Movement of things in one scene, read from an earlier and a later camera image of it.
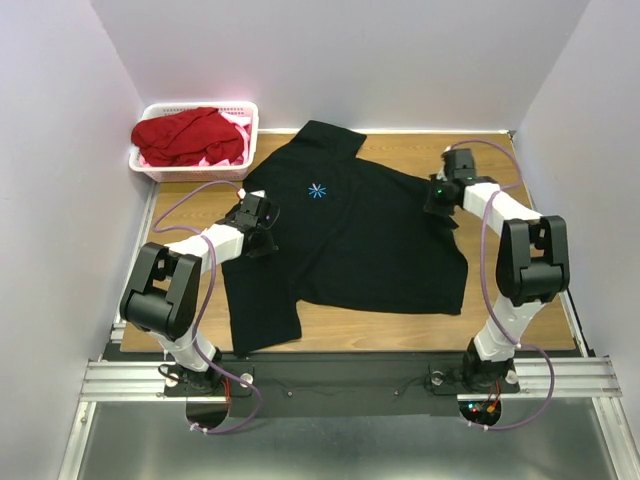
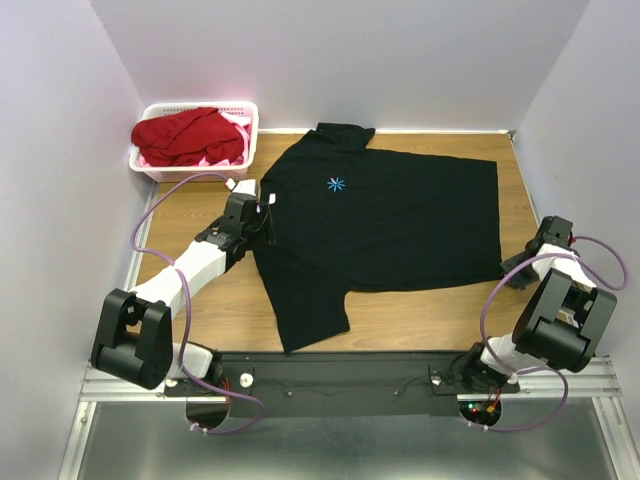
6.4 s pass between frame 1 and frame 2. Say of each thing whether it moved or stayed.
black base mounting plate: stayed
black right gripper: moved
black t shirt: moved
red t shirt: stayed
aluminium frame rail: stayed
